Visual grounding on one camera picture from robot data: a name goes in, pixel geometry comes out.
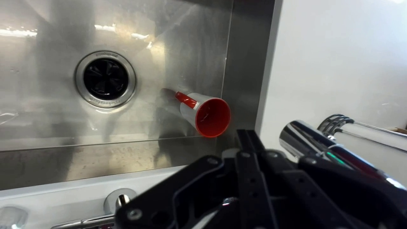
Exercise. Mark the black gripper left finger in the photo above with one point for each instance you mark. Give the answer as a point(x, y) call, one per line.
point(217, 193)

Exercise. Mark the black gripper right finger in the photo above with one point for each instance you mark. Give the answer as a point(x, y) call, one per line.
point(338, 198)

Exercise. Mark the chrome tap nozzle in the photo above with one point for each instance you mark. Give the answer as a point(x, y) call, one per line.
point(302, 141)

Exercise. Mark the white cup with red interior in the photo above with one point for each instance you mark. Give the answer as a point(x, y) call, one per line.
point(210, 116)

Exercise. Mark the chrome sink button fixture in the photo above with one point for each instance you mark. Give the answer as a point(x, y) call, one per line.
point(118, 199)

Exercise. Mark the round metal sink drain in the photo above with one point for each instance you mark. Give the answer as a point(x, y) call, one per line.
point(106, 79)

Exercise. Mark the stainless steel sink basin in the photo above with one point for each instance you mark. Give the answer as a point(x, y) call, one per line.
point(50, 134)

